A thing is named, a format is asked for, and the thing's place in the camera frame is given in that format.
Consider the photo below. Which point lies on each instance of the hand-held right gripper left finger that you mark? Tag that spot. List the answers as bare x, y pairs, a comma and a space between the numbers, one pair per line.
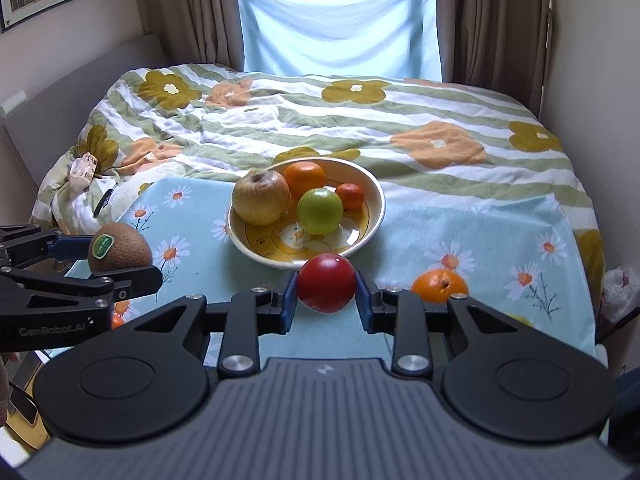
289, 305

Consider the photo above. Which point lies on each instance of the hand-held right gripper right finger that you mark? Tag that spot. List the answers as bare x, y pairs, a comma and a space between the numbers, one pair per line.
364, 305

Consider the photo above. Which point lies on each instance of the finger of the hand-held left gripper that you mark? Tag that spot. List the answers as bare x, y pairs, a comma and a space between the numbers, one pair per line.
70, 246
135, 281

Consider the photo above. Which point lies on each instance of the brown kiwi with sticker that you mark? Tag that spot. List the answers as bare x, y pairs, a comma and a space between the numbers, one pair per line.
125, 246

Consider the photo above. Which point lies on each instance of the red tomato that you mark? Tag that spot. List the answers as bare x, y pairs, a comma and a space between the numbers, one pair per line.
326, 284

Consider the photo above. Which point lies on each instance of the cream ceramic bowl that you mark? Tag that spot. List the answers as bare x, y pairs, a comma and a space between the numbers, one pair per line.
280, 246

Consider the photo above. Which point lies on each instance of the large green apple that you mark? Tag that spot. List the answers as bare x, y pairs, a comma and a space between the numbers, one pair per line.
320, 211

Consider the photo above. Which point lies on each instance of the yellow wrinkled apple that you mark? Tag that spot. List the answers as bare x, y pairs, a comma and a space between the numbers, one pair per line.
260, 199

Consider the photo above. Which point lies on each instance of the large plain orange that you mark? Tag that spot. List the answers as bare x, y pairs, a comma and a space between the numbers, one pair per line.
305, 177

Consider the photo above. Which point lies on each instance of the person's left hand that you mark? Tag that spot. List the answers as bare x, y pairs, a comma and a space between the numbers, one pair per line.
10, 358

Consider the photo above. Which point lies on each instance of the black oval object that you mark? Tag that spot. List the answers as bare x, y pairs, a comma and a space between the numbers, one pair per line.
104, 202

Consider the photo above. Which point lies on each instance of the orange with dark stem mark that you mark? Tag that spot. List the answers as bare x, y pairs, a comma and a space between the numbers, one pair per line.
437, 287

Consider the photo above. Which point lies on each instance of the light blue daisy cloth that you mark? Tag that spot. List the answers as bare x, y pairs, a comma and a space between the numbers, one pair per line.
475, 230

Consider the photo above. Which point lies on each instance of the grey headboard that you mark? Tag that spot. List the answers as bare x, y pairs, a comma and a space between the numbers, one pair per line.
75, 90

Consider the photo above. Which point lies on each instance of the floral striped blanket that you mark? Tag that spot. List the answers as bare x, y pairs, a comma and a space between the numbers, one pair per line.
350, 125

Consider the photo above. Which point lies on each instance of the white plastic bag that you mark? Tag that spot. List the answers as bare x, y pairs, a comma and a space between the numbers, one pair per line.
621, 292

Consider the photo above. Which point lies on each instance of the beige left-side curtain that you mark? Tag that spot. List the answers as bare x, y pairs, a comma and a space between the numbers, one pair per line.
190, 15

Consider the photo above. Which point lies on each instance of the light blue window cloth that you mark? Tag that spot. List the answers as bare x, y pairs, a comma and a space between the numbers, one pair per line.
340, 20

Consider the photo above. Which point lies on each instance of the beige right-side curtain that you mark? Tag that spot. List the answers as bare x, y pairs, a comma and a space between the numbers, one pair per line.
490, 25

